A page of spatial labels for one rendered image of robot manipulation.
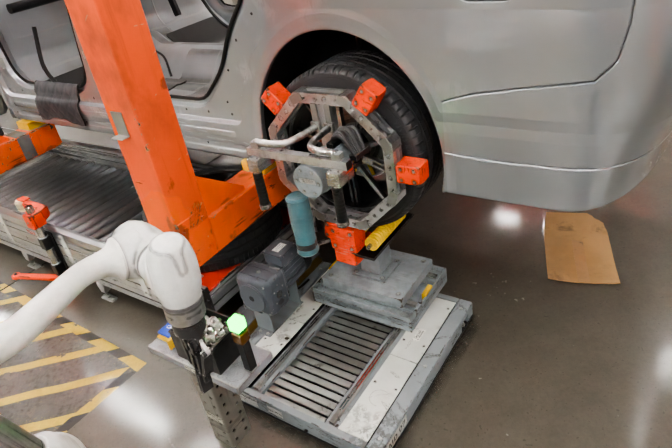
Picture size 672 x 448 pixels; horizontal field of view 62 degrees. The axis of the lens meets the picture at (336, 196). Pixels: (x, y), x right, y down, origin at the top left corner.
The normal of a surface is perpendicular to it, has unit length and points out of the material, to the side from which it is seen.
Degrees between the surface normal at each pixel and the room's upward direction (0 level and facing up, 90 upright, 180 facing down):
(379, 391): 0
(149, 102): 90
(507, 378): 0
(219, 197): 90
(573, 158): 90
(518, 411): 0
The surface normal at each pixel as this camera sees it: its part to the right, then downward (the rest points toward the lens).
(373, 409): -0.15, -0.86
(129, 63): 0.83, 0.16
